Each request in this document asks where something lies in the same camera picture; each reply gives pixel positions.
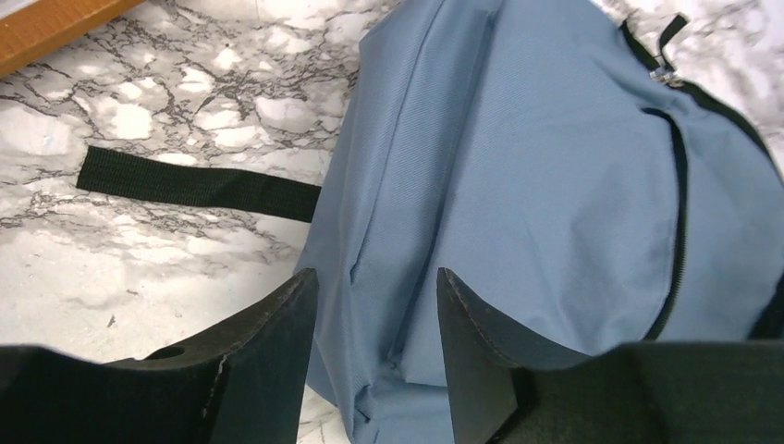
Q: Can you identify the wooden shelf rack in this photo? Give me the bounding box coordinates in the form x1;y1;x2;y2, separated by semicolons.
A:
1;0;139;77

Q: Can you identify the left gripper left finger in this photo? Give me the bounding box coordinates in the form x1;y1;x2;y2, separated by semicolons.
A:
1;269;318;443

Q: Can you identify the blue backpack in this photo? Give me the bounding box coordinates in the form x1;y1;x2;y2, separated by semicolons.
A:
78;1;783;443

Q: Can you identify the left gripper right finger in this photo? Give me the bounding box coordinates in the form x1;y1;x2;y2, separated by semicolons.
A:
436;268;783;443

